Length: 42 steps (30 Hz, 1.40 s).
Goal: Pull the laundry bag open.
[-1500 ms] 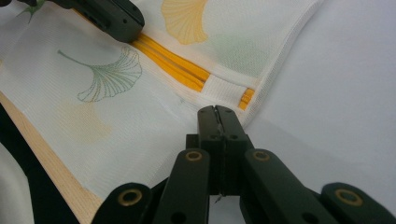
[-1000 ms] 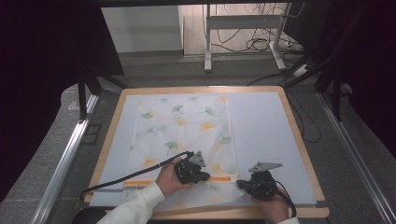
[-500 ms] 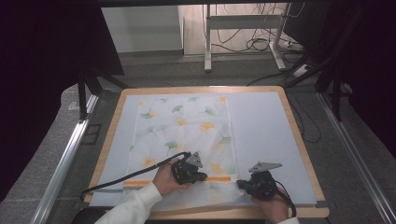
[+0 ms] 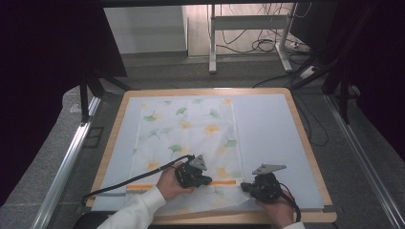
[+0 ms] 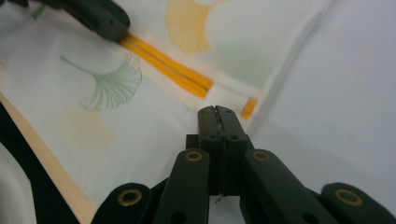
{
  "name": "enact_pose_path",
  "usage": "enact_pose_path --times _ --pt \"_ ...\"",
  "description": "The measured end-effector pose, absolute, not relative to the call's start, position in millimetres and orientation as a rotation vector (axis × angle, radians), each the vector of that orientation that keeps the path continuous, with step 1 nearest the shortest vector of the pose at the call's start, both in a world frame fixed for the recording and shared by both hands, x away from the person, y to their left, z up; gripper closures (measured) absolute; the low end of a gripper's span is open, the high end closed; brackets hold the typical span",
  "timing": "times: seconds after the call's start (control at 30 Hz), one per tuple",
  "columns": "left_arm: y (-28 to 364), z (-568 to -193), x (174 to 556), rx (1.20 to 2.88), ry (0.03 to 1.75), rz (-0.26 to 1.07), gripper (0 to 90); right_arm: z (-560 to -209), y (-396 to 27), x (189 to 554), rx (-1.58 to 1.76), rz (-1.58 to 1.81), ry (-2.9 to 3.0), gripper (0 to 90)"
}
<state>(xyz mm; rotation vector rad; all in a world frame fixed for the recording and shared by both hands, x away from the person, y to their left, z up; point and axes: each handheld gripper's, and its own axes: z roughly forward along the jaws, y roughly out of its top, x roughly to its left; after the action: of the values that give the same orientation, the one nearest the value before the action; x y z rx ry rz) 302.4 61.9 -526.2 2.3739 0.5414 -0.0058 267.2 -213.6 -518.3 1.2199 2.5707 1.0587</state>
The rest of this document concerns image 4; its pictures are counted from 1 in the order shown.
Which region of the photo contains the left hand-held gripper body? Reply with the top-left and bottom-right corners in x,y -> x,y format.
174,154 -> 208,189

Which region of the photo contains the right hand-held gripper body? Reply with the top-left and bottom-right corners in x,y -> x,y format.
251,163 -> 288,204

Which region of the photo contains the white leaf print cloth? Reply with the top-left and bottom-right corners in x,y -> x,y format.
126,96 -> 256,218

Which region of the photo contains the person's left hand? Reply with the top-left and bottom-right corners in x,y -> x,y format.
156,161 -> 196,201

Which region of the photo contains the person's right hand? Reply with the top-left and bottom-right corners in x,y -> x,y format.
254,190 -> 296,229

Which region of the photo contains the pale grey table mat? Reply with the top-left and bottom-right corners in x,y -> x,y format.
91,94 -> 325,213

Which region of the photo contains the black metal stand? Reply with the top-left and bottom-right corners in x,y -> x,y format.
289,47 -> 362,126
78,73 -> 134,124

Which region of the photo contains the white power strip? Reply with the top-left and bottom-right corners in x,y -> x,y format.
299,65 -> 319,80

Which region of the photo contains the white cabinet panel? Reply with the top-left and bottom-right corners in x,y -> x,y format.
103,5 -> 189,55

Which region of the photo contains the dark curtain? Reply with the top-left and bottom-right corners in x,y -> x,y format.
0,0 -> 128,208
318,0 -> 405,160

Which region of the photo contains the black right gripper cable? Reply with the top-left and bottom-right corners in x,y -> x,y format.
278,181 -> 302,223

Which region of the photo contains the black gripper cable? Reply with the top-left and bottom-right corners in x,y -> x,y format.
278,181 -> 302,223
80,154 -> 196,207

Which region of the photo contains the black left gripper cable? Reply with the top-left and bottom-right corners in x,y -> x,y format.
80,154 -> 196,207

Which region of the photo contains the thin black floor cable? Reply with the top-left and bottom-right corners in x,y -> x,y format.
294,92 -> 330,148

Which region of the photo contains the aluminium rail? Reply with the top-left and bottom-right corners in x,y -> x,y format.
323,94 -> 405,229
31,95 -> 102,229

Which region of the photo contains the bundle of black floor cables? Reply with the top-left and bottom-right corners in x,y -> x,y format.
219,2 -> 313,55

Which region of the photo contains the white metal desk frame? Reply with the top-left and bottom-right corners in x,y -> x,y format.
208,3 -> 298,74

